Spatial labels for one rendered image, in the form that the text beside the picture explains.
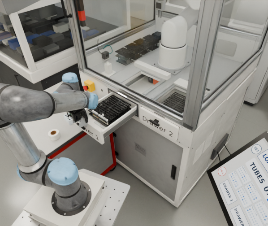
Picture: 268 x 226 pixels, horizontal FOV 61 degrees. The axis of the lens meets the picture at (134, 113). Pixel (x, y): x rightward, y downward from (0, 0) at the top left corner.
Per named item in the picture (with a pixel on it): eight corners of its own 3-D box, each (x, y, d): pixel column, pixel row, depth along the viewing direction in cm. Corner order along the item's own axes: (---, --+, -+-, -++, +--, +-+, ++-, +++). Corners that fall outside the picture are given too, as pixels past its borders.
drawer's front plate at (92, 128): (102, 145, 137) (100, 132, 130) (73, 123, 152) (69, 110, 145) (104, 143, 138) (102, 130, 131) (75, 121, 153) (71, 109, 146)
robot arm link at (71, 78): (57, 78, 112) (66, 70, 118) (62, 97, 119) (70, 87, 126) (71, 81, 110) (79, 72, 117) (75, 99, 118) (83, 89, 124)
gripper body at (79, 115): (67, 117, 132) (62, 101, 124) (79, 110, 137) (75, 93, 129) (75, 123, 128) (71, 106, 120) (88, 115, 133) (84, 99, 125)
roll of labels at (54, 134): (49, 141, 148) (48, 137, 145) (49, 134, 153) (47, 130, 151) (60, 139, 150) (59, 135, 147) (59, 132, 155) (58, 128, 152)
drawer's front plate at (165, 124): (175, 141, 138) (177, 128, 131) (139, 119, 153) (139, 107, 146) (177, 140, 139) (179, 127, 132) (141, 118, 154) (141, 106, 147)
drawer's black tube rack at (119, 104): (107, 129, 145) (106, 122, 140) (89, 117, 154) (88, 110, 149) (131, 111, 157) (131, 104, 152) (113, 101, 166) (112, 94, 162)
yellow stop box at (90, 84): (90, 93, 174) (88, 85, 169) (84, 89, 178) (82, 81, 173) (95, 90, 177) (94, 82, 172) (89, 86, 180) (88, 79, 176)
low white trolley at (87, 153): (69, 215, 189) (42, 157, 139) (30, 172, 221) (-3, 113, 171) (118, 170, 221) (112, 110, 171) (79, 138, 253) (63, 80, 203)
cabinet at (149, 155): (178, 214, 187) (192, 150, 135) (95, 149, 240) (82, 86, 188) (229, 146, 239) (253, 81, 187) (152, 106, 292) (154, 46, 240)
